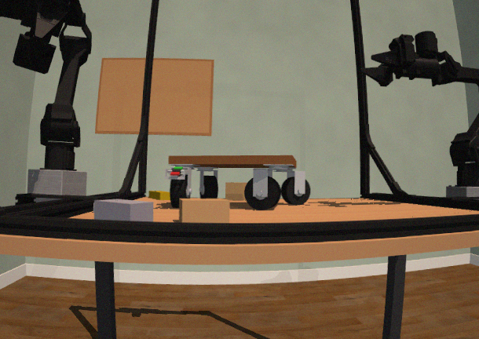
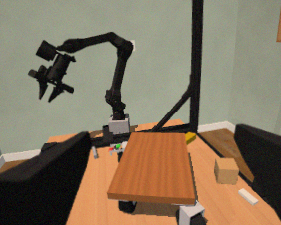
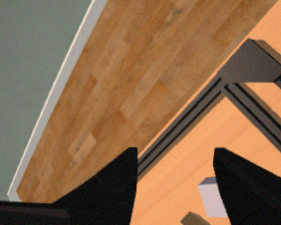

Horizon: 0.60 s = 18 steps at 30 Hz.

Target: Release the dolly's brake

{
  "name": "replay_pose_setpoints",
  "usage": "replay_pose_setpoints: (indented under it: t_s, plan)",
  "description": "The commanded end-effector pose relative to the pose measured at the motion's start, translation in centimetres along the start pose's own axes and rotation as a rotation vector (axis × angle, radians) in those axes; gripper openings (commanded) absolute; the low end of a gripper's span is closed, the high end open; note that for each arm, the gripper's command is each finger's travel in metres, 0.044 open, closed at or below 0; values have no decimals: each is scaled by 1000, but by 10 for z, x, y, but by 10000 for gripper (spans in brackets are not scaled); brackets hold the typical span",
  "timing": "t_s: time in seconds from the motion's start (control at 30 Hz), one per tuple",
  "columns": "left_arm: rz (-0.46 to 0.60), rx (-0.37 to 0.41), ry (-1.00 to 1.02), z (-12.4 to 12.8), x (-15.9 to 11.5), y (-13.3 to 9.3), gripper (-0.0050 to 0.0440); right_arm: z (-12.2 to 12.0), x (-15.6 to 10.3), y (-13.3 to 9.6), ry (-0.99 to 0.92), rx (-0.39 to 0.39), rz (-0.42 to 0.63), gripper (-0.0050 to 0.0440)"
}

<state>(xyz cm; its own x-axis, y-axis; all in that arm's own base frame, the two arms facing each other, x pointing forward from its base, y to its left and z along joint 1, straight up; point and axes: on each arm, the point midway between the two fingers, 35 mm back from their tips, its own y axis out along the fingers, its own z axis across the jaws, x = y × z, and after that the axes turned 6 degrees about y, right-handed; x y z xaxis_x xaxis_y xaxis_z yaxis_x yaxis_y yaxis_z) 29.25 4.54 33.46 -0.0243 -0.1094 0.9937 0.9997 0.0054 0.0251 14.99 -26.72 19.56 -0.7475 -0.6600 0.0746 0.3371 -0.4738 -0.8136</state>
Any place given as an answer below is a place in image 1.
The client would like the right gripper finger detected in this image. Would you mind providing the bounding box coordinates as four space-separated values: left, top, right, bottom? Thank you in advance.
28 0 71 40
17 34 56 62

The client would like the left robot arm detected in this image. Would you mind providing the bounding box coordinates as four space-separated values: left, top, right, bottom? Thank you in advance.
389 31 479 187

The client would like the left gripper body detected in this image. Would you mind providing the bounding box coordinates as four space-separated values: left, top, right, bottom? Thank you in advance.
380 41 424 86

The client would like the yellow rectangular block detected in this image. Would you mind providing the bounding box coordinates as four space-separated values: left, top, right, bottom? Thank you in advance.
149 191 170 200

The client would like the tan rectangular block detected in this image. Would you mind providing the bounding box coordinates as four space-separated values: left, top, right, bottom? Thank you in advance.
179 199 230 223

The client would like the tan cube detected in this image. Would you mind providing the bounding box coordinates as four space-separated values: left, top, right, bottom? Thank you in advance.
225 182 247 201

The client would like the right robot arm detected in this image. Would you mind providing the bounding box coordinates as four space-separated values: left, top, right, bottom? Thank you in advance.
0 0 92 171

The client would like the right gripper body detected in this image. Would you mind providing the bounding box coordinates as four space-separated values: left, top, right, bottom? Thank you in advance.
13 0 75 74

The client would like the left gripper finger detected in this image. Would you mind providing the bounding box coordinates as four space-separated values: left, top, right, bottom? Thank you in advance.
360 64 384 85
371 44 403 69

